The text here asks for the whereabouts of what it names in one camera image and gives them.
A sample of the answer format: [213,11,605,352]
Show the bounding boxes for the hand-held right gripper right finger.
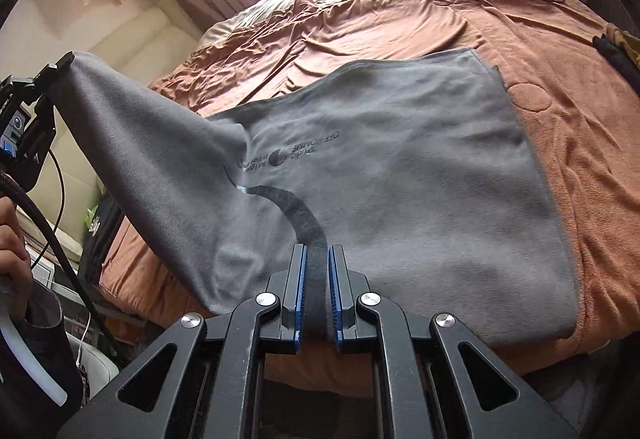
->
[327,244,581,439]

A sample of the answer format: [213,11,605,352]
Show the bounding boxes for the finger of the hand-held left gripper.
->
[34,51,76,94]

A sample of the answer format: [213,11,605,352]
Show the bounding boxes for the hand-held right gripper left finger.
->
[57,244,306,439]

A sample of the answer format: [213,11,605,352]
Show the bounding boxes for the grey t-shirt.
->
[52,48,581,355]

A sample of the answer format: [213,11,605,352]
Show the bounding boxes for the person's left hand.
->
[0,194,33,320]

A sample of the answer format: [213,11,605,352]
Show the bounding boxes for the cream upholstered headboard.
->
[20,6,203,250]

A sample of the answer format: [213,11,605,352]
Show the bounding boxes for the black printed bag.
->
[82,191,126,290]

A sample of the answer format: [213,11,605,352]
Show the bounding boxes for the pale green bed sheet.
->
[200,0,411,50]

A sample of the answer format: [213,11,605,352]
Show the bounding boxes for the white plastic tube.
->
[0,281,68,407]

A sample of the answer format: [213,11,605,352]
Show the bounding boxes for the brown blanket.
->
[97,0,640,385]

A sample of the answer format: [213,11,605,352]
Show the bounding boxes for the black folded garment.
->
[592,34,640,94]

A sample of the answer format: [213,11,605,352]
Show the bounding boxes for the tan folded garment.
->
[607,24,640,57]

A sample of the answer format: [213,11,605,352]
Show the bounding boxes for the black braided cable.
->
[0,171,121,355]

